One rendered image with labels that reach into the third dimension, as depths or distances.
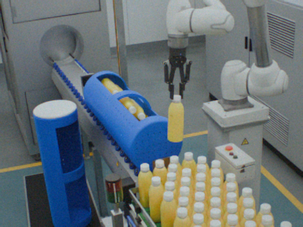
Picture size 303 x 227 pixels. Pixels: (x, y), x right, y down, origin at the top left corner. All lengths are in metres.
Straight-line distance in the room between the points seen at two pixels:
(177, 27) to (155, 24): 5.67
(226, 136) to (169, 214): 0.97
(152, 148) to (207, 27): 0.70
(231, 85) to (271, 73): 0.25
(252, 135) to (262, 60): 0.49
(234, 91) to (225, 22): 0.91
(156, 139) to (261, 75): 0.74
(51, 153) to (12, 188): 1.30
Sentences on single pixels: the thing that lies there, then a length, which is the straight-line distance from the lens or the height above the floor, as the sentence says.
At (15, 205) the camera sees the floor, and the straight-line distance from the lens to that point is 4.03.
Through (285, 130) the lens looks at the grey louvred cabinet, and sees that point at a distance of 4.17.
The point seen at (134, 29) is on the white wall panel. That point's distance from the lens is 7.58.
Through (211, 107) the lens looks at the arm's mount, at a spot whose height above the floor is 1.04.
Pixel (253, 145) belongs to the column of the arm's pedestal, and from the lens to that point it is 2.89.
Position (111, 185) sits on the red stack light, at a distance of 1.76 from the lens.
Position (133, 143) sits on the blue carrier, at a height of 1.14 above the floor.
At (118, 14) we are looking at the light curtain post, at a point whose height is 1.46.
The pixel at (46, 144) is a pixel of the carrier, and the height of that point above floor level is 0.84.
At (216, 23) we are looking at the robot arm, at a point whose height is 1.74.
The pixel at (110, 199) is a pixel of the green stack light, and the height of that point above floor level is 1.18.
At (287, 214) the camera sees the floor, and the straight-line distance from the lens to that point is 3.73.
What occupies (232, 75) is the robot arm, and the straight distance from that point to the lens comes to 2.74.
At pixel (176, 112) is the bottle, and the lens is 2.09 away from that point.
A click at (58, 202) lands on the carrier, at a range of 3.23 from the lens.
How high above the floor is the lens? 2.19
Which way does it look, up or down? 24 degrees down
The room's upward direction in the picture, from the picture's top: 4 degrees counter-clockwise
